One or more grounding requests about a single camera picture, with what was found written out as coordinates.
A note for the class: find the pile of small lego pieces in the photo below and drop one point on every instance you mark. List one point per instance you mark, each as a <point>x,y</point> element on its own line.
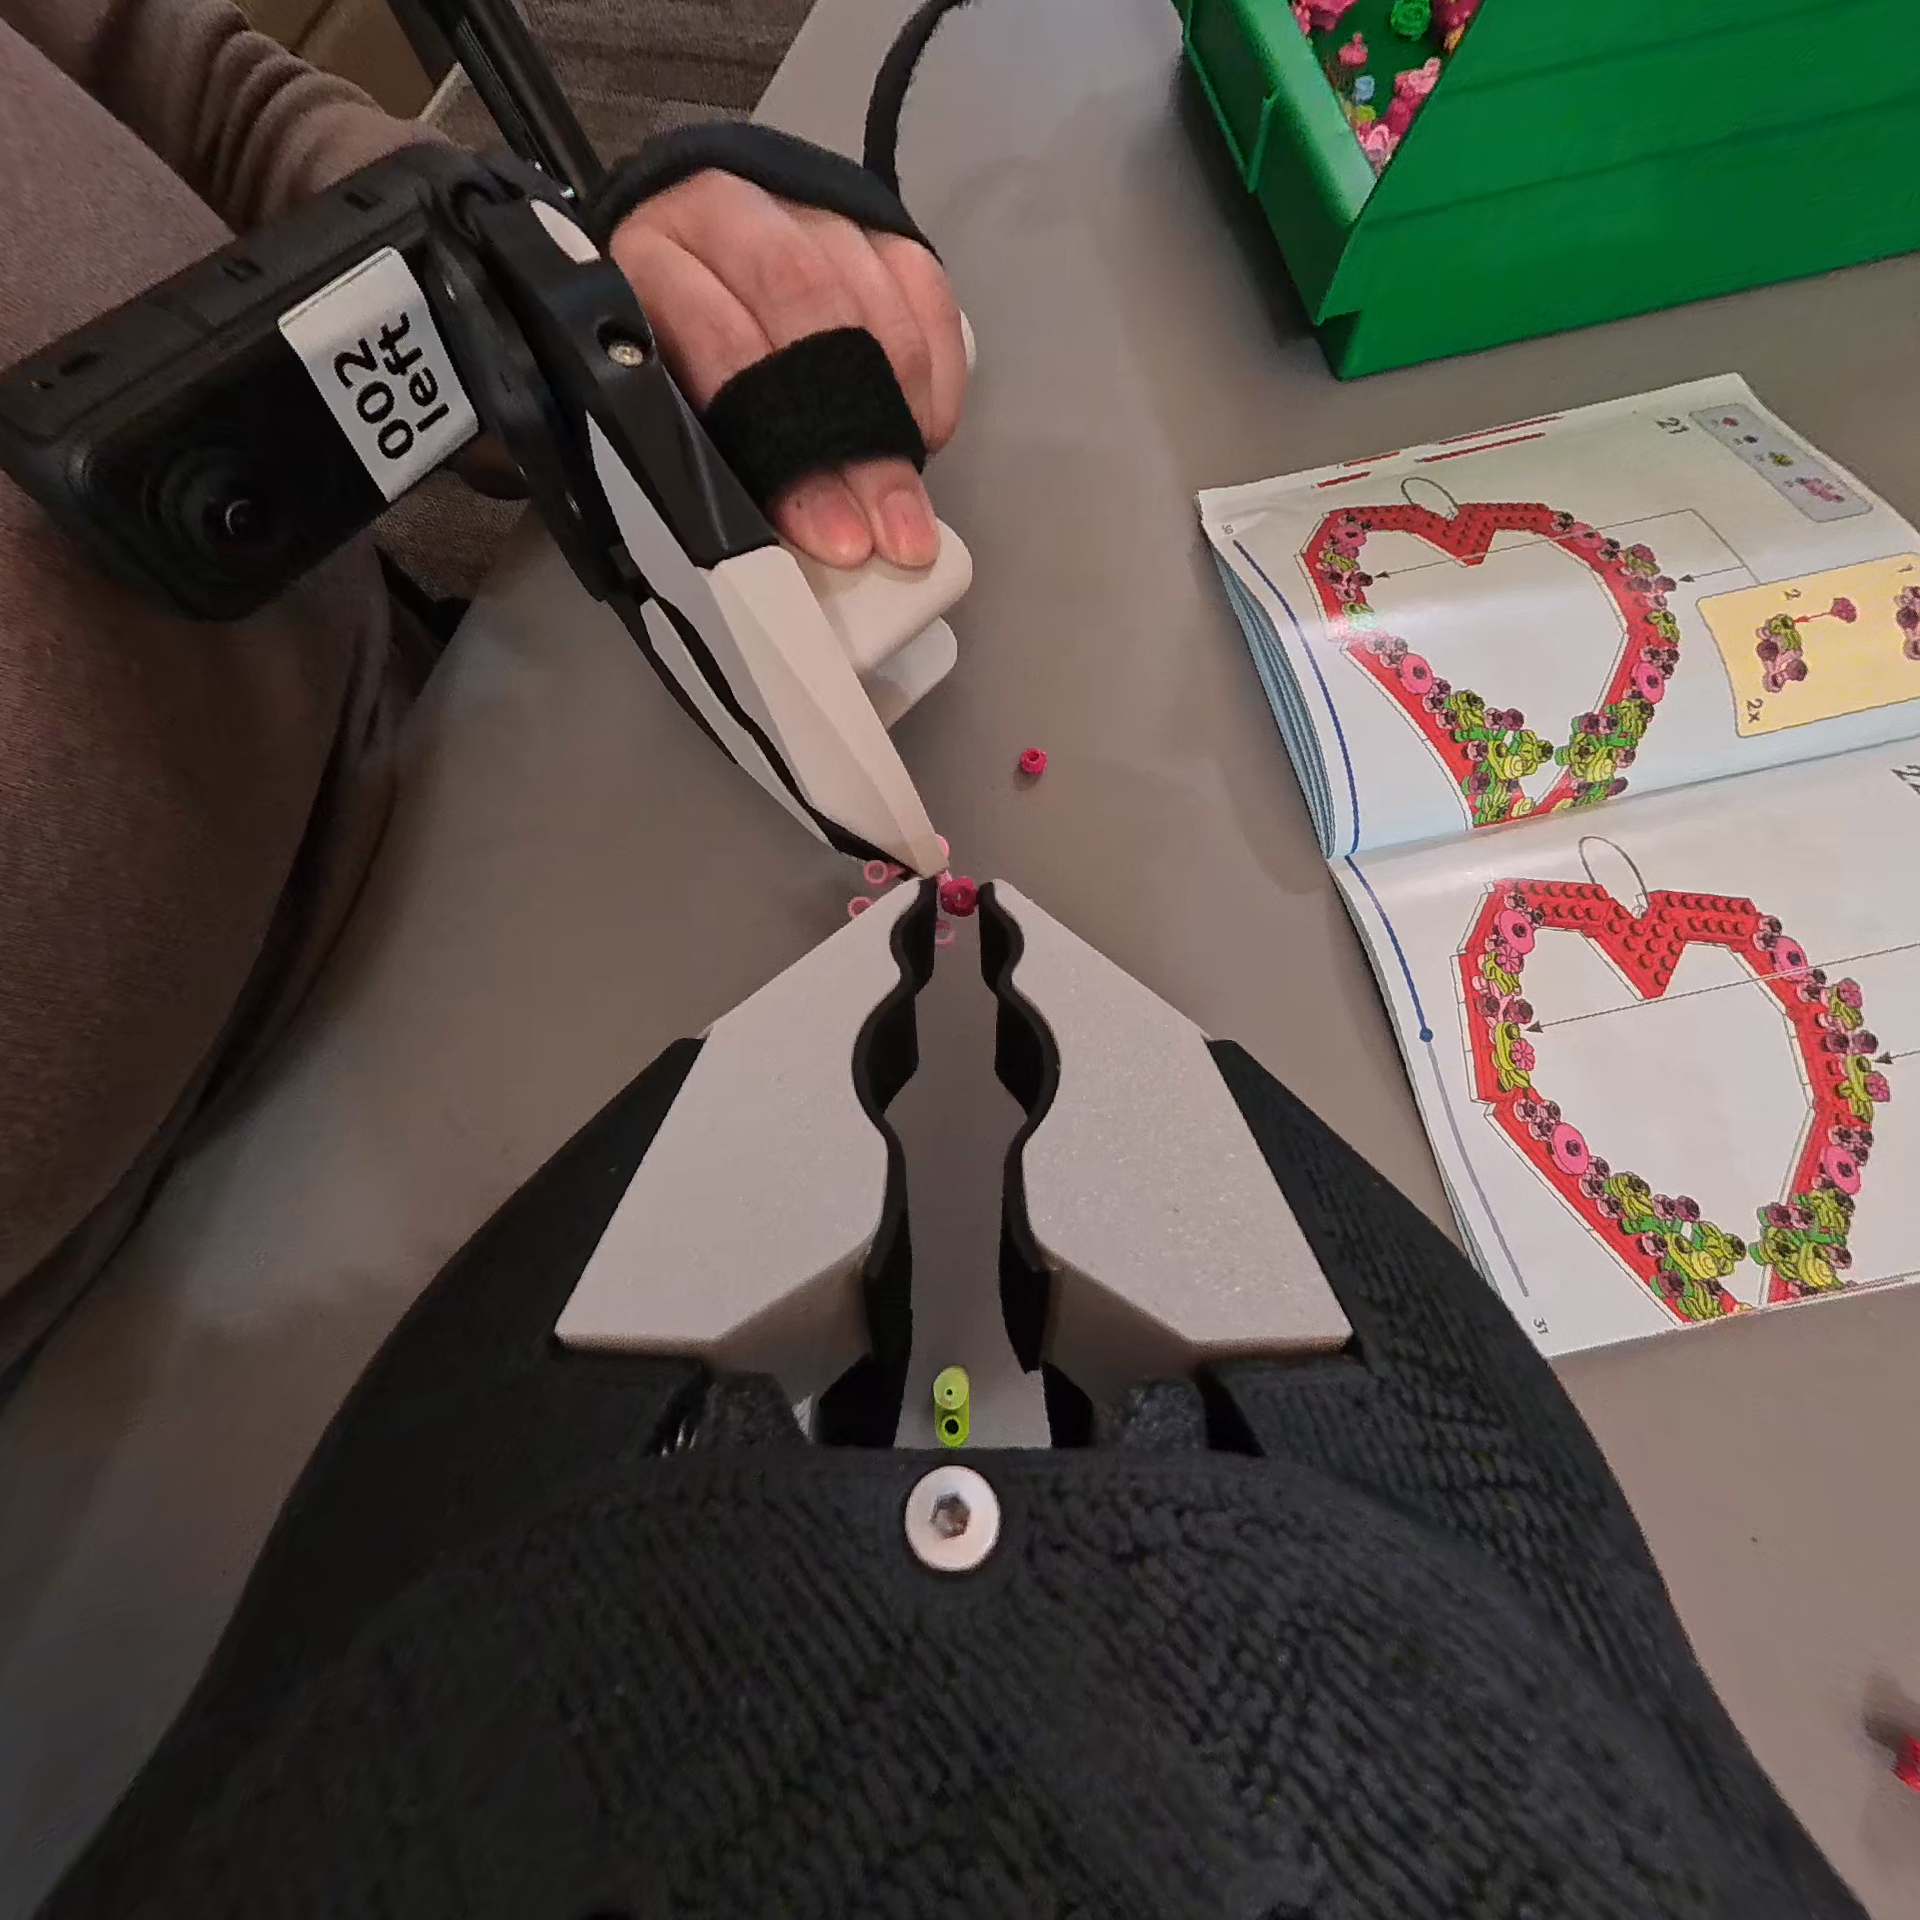
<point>1395,91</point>

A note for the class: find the person's left forearm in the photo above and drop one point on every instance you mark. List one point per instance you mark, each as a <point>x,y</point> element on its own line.
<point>661,61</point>

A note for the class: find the pink coral lego piece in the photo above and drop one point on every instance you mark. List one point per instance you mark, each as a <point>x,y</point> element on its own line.
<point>858,905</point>

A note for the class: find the lime green lego piece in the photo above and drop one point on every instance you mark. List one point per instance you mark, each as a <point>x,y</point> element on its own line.
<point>949,1406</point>

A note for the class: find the person's left hand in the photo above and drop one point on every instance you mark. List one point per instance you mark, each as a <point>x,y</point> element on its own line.
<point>796,284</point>

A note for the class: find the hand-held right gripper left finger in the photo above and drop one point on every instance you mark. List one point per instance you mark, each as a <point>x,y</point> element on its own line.
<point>751,1201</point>

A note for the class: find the lego instruction booklet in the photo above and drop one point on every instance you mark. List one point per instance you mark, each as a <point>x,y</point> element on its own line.
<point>1576,720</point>

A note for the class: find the large green storage bin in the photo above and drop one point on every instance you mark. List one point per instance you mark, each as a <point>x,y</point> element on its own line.
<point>1576,224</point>

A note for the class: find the black metal frame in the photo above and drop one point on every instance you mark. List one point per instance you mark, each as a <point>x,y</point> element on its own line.
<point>495,91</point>

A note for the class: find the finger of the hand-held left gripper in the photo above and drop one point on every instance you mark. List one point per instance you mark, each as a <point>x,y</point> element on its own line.
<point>674,600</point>
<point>809,676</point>

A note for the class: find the person's brown clothing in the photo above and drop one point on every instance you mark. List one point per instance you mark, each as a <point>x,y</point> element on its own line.
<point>149,827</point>

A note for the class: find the small red lego piece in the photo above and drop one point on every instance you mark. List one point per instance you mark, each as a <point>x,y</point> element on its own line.
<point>1901,1748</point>

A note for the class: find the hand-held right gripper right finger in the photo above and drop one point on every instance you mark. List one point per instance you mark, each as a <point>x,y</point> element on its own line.
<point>1170,1215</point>

